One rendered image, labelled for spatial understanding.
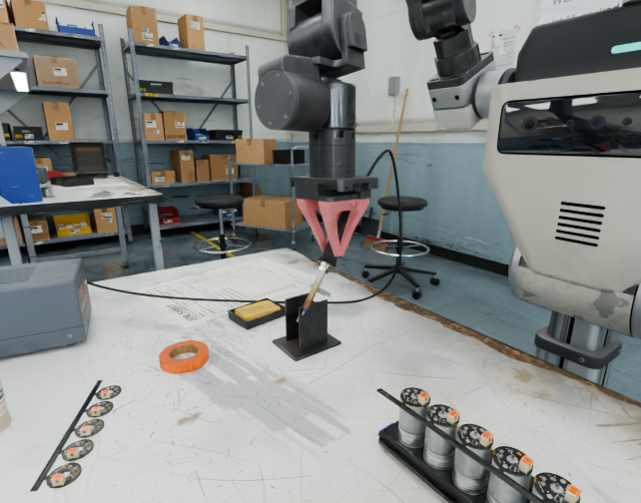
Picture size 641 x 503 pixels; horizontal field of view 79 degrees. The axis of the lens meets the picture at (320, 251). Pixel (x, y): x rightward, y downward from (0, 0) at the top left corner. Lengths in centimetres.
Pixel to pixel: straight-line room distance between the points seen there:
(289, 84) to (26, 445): 42
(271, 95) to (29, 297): 39
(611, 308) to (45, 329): 79
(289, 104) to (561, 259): 50
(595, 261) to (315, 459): 50
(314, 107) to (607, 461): 42
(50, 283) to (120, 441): 24
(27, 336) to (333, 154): 45
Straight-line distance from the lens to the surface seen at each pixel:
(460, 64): 88
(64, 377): 57
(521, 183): 73
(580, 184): 70
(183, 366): 51
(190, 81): 502
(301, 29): 50
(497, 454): 32
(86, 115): 477
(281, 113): 41
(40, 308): 61
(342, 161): 46
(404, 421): 36
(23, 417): 52
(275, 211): 374
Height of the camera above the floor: 102
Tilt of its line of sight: 16 degrees down
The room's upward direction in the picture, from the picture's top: straight up
